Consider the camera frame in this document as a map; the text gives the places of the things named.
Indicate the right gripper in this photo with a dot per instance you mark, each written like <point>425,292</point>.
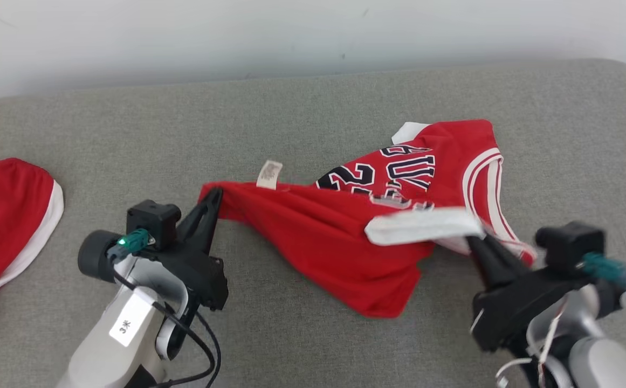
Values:
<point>507,312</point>

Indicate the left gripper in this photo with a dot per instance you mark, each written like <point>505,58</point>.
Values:
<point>205,275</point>

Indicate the red basketball jersey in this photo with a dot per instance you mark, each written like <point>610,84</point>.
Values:
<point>334,242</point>

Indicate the red shorts with white trim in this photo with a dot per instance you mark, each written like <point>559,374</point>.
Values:
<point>0,215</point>

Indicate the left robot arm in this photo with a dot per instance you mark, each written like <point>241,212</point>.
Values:
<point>102,345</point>

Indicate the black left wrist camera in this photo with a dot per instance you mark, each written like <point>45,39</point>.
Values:
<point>153,218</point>

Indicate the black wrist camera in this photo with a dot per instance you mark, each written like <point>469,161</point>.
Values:
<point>153,218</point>
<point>569,245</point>

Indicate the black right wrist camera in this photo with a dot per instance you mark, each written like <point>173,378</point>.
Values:
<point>569,245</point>

